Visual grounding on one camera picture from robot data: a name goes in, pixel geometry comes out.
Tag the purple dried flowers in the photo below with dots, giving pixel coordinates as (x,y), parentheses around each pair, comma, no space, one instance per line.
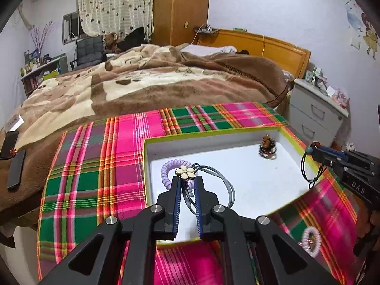
(40,40)

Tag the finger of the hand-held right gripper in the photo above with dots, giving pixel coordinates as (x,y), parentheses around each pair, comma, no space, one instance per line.
(329,152)
(329,161)

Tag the white box with green rim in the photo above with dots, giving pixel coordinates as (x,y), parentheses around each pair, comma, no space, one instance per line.
(252,184)

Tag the grey chair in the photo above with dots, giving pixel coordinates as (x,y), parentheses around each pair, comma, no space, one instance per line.
(89,50)

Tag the black remote control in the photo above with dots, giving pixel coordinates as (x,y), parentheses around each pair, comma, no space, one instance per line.
(16,169)

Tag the black bag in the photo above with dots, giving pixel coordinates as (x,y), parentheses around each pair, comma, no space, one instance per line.
(133,37)

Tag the power strip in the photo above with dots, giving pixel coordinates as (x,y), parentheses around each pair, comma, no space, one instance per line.
(207,30)

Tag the grey nightstand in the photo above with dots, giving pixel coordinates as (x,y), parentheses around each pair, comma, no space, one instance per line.
(314,109)

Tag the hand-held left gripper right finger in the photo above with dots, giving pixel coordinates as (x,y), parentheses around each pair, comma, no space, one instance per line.
(198,207)

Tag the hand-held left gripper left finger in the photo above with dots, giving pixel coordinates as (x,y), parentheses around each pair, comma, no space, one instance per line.
(175,204)

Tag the white card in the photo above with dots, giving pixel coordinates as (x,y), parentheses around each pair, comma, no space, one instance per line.
(14,122)

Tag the pink green plaid cloth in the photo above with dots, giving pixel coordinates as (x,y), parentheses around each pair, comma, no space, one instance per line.
(89,184)

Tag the white pillow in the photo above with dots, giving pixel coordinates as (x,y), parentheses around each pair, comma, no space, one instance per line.
(207,49)

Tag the brown beige blanket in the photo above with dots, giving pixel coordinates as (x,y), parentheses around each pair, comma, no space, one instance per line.
(148,80)

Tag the patterned white curtain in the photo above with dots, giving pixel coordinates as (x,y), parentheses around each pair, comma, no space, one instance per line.
(115,6)

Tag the window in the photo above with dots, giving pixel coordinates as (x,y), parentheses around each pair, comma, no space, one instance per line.
(69,26)

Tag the white desk with bottles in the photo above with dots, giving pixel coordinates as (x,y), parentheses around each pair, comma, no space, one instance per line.
(44,65)

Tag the brown teddy bear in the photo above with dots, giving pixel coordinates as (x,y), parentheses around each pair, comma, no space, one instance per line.
(111,40)

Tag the cartoon wall decal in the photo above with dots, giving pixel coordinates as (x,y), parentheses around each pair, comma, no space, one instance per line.
(368,32)

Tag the black smartphone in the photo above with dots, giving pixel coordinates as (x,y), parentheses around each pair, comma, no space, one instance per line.
(8,144)

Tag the wooden wardrobe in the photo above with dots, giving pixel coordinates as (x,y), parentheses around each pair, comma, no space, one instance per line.
(184,6)

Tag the wooden bed headboard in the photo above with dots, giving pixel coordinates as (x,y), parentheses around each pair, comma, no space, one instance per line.
(267,47)

